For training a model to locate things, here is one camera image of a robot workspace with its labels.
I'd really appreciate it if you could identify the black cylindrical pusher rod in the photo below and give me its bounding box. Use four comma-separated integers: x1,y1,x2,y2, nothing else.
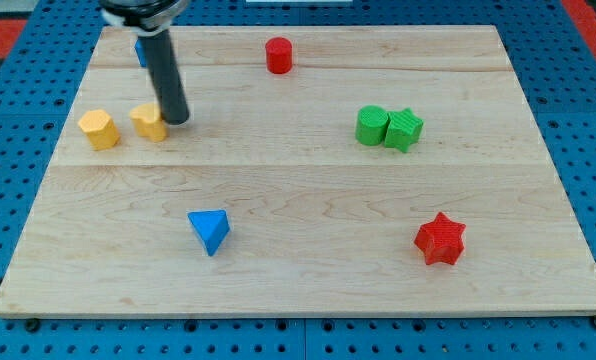
138,30,190,125

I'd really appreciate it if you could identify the blue cube block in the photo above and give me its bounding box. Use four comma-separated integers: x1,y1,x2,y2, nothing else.
134,39,147,68

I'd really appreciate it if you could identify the yellow heart block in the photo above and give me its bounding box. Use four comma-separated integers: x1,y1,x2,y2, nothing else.
129,103,168,142

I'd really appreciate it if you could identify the yellow hexagon block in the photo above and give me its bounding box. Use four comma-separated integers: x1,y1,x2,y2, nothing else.
77,109,120,151

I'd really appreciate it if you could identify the red cylinder block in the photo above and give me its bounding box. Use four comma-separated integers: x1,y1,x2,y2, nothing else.
265,37,293,74

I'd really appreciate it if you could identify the blue triangle block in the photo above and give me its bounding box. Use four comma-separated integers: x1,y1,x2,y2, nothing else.
187,209,231,257

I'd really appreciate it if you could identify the wooden board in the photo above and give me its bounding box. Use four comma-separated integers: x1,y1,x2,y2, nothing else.
0,25,596,319

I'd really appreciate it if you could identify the green cylinder block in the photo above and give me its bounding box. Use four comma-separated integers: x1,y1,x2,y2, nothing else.
355,105,389,146

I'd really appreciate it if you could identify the green star block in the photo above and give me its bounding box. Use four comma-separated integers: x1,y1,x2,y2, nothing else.
384,108,424,153

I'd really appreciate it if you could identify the red star block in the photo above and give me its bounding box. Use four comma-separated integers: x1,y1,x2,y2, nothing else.
414,212,467,265

